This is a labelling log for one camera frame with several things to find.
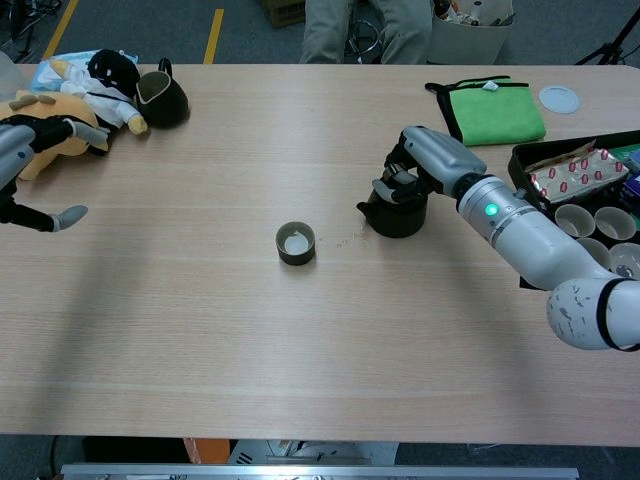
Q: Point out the left robot hand grey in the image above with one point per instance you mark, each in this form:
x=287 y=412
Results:
x=15 y=150

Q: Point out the right robot hand grey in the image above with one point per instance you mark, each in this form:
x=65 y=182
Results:
x=445 y=157

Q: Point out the black cast iron teapot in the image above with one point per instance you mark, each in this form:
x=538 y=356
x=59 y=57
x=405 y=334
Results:
x=400 y=225

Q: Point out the dark green tea cup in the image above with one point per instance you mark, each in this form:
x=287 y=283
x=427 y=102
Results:
x=295 y=257

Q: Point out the white robot base unit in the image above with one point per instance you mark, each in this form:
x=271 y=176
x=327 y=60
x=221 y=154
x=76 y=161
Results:
x=310 y=452

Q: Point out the green microfiber cloth black trim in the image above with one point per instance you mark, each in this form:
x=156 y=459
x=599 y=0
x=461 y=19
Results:
x=495 y=115

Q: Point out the yellow plush animal toy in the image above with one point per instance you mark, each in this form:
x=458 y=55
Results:
x=65 y=107

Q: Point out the black plastic tray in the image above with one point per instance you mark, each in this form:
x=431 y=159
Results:
x=520 y=167

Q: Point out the white storage bin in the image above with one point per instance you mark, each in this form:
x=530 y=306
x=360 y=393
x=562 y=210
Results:
x=470 y=40

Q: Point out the black-headed plush doll white robe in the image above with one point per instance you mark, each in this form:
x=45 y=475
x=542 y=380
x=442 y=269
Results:
x=112 y=70

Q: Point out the silver foil packet red print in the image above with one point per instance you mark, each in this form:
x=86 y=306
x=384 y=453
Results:
x=575 y=175

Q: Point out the chrome stool base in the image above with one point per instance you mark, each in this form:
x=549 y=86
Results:
x=362 y=37

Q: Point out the dark ceramic pouring pitcher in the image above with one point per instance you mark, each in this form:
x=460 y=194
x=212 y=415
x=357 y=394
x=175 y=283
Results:
x=170 y=107

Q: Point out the seated person grey trousers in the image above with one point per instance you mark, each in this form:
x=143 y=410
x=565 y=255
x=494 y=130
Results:
x=325 y=30

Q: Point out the green flat packet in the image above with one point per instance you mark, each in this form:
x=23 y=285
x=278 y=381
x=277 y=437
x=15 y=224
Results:
x=625 y=151

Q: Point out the purple small box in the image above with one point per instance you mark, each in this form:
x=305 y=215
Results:
x=631 y=189

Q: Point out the black tripod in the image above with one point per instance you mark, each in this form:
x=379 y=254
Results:
x=607 y=50

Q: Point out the cardboard box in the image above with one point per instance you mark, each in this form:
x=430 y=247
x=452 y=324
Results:
x=282 y=12

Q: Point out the orange object under table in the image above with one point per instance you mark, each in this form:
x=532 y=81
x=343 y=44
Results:
x=205 y=450

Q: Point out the black metal frame stand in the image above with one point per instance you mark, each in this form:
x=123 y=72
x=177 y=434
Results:
x=22 y=25

